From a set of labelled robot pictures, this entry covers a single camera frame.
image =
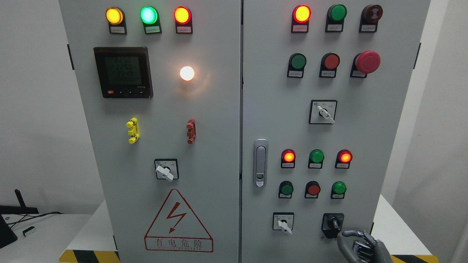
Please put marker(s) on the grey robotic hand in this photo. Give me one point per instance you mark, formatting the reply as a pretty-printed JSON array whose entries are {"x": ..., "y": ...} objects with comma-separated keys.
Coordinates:
[{"x": 371, "y": 251}]

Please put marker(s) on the black rotary knob switch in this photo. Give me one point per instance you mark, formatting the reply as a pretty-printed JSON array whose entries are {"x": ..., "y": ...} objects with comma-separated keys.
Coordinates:
[{"x": 331, "y": 224}]

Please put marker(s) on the green push button lower right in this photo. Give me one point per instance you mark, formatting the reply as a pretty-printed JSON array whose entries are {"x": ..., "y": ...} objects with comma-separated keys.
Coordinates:
[{"x": 338, "y": 190}]

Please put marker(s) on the red push button lower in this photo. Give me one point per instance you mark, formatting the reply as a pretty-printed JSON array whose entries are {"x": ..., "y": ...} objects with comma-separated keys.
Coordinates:
[{"x": 312, "y": 190}]

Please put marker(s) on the red indicator middle right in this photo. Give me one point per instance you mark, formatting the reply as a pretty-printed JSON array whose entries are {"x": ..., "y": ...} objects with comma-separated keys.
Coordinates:
[{"x": 343, "y": 159}]

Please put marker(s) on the green push button lower left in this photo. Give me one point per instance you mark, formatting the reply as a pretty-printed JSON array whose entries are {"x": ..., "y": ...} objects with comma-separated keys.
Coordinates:
[{"x": 286, "y": 189}]

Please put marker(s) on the green indicator middle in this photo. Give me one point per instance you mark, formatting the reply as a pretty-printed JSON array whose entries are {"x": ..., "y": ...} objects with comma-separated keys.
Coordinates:
[{"x": 316, "y": 158}]

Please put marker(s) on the red lit indicator middle left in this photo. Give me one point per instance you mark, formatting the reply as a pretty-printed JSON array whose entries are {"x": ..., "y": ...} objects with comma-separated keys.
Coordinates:
[{"x": 288, "y": 158}]

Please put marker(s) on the red lit indicator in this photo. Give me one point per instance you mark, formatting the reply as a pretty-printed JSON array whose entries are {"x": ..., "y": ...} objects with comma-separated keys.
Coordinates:
[
  {"x": 300, "y": 19},
  {"x": 288, "y": 158}
]

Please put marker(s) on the right grey cabinet door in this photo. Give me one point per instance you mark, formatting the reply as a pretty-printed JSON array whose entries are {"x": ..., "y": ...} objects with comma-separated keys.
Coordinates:
[{"x": 277, "y": 109}]

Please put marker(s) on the grey cabinet door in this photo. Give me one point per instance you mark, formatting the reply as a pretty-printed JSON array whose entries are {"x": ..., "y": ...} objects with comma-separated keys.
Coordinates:
[
  {"x": 208, "y": 168},
  {"x": 277, "y": 109}
]

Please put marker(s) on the red electric hazard warning sticker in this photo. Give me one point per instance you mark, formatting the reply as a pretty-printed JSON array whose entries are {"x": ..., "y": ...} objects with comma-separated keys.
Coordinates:
[{"x": 177, "y": 228}]

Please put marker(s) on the red emergency stop mushroom button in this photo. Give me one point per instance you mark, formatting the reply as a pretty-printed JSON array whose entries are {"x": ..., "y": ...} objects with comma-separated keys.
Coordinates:
[{"x": 365, "y": 63}]

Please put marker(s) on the red push button upper row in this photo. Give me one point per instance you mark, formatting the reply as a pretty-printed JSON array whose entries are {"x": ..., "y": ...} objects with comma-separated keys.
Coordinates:
[{"x": 329, "y": 64}]

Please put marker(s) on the green push button upper row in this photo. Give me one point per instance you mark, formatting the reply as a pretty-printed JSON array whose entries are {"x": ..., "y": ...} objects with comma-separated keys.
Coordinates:
[{"x": 296, "y": 65}]

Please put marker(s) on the dark red buzzer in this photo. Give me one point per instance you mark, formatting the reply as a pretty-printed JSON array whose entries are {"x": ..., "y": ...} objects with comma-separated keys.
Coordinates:
[{"x": 370, "y": 16}]

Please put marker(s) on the green indicator top right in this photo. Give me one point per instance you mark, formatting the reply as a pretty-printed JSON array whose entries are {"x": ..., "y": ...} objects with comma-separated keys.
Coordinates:
[{"x": 335, "y": 18}]

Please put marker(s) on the red lit indicator top right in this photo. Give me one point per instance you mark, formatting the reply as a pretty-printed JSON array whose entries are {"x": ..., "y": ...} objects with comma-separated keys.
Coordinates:
[{"x": 300, "y": 19}]

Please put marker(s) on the white glowing indicator light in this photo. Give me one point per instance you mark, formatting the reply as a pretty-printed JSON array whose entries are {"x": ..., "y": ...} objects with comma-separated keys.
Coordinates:
[{"x": 187, "y": 73}]

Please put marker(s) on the left grey cabinet door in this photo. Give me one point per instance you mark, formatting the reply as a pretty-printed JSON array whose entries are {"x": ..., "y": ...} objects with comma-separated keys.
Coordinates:
[{"x": 208, "y": 168}]

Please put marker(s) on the white platform with hazard stripes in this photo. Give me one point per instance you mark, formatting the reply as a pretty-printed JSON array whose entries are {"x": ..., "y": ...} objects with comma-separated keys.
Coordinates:
[{"x": 95, "y": 242}]

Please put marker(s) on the red indicator light top left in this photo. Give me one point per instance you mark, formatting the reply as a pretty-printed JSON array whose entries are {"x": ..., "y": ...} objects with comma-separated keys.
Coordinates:
[{"x": 183, "y": 20}]

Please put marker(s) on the black digital power meter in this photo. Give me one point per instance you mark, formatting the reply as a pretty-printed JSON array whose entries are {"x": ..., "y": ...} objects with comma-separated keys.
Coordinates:
[{"x": 124, "y": 72}]

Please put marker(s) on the green indicator light top left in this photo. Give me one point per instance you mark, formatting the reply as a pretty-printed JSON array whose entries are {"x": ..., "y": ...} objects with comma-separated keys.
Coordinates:
[{"x": 150, "y": 19}]

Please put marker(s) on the small black white adapter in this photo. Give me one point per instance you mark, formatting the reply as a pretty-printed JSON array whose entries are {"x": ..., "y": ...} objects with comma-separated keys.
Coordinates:
[{"x": 28, "y": 231}]

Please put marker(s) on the yellow indicator light top left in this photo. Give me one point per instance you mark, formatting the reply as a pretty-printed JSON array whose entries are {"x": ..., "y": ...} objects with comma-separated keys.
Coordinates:
[{"x": 116, "y": 21}]

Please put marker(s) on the black monitor corner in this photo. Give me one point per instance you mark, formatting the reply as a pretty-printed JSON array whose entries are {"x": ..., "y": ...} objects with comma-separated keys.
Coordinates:
[{"x": 7, "y": 236}]

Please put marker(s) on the black device with antenna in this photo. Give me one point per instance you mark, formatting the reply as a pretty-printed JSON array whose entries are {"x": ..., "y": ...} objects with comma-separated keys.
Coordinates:
[{"x": 21, "y": 209}]

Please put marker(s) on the lower white selector switch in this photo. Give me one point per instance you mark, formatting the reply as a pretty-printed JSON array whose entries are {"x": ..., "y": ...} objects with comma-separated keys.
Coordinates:
[{"x": 283, "y": 222}]

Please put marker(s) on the silver door latch handle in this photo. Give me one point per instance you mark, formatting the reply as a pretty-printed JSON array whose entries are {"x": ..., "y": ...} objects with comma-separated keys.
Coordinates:
[{"x": 260, "y": 162}]

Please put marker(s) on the upper right white selector switch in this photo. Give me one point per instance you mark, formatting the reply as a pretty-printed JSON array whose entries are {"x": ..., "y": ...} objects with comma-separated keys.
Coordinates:
[{"x": 322, "y": 112}]

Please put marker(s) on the left door white selector switch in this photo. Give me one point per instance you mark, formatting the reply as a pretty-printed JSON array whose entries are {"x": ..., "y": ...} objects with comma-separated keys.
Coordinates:
[{"x": 166, "y": 169}]

